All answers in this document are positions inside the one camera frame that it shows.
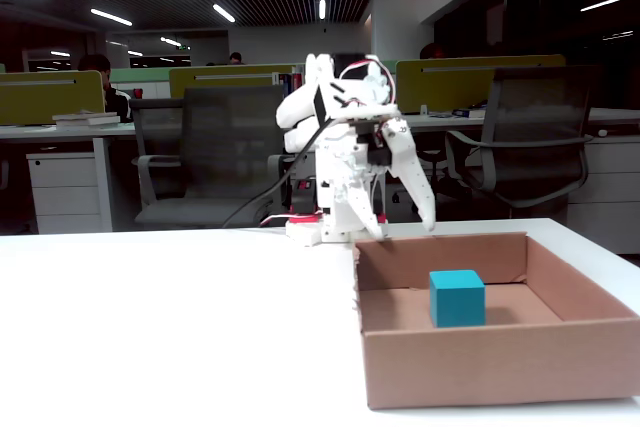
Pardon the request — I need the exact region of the white gripper body with black motor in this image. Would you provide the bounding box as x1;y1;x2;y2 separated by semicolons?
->
319;119;394;184

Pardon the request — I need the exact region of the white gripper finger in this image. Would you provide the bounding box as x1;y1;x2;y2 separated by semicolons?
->
345;180;388;241
382;116;438;234

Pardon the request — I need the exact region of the blue cube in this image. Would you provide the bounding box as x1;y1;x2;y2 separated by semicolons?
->
428;269;487;329

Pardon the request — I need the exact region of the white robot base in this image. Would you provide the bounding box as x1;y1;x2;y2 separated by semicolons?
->
284;214;390;247

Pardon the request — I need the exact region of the brown cardboard box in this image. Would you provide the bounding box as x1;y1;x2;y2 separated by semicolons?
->
351;231;640;411

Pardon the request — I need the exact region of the red and black clamp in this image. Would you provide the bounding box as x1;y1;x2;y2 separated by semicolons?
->
290;176;317;221

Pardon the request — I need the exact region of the yellow desk partition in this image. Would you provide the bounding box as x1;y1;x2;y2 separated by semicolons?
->
168;64;306;99
394;54;569;115
0;70;106;127

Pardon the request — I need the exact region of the row of coloured books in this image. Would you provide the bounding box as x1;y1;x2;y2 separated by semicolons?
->
272;71;305;98

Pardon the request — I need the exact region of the dark mesh office chair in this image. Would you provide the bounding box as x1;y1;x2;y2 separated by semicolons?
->
444;66;604;221
130;85;296;228

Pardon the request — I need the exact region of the white drawer cabinet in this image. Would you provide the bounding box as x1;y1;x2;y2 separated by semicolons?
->
25;151;104;236
567;139;640;254

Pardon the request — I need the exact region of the white office desk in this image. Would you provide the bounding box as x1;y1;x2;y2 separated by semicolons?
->
0;119;301;234
399;107;640;134

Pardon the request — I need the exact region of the green desk partition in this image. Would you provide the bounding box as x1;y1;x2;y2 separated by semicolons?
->
108;66;174;84

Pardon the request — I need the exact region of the seated person in dark jacket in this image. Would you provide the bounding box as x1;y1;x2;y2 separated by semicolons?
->
77;54;134;123

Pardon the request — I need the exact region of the stack of white books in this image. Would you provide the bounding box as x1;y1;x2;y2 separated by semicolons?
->
52;110;122;128

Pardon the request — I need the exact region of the black camera cable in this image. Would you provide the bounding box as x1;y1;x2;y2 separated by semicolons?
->
222;116;336;228

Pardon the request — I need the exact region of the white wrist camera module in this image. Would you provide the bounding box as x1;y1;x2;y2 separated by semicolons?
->
327;104;401;123

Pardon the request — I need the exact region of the red white black servo wire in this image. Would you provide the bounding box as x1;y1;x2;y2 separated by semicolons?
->
338;60;400;104

